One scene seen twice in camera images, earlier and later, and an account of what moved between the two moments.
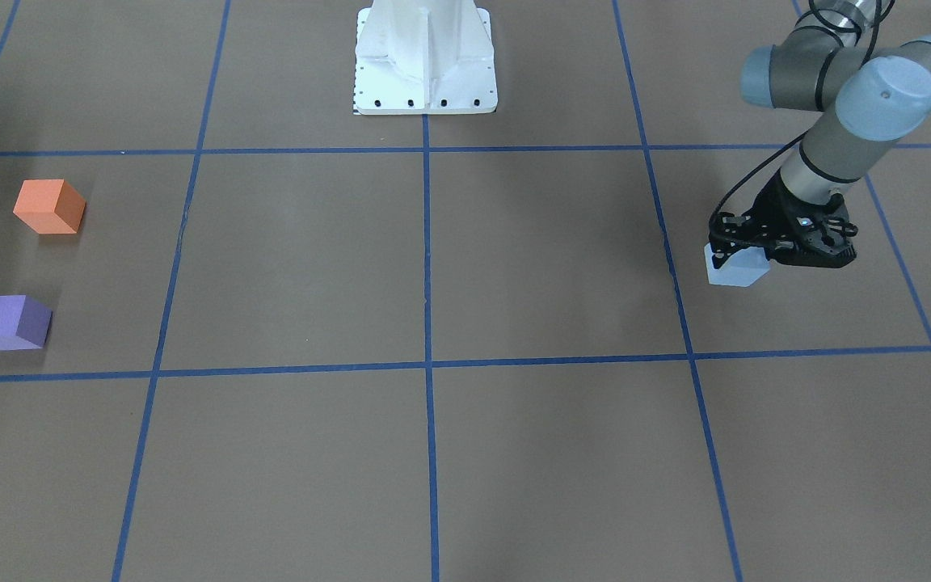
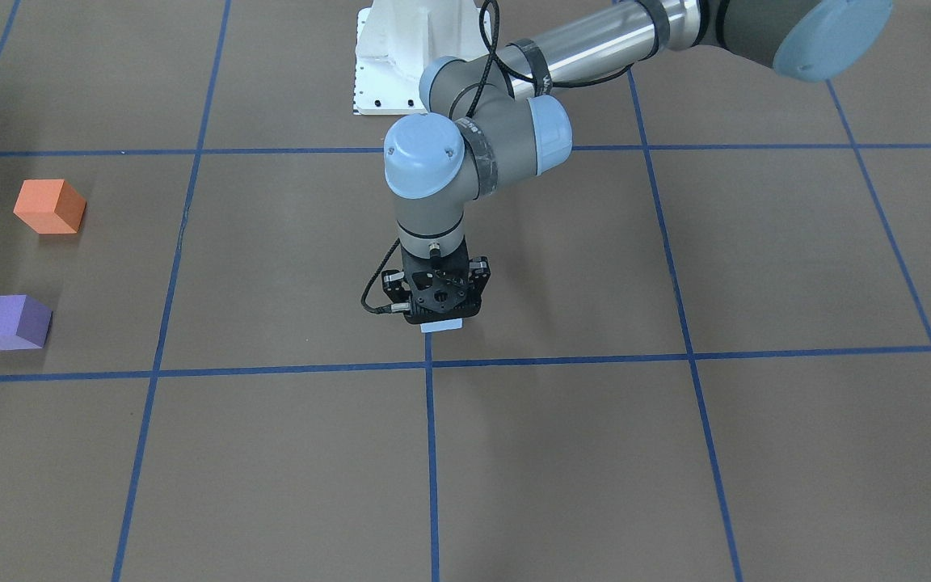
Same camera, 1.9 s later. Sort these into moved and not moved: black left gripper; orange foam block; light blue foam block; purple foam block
Moved: black left gripper; light blue foam block
Not moved: orange foam block; purple foam block
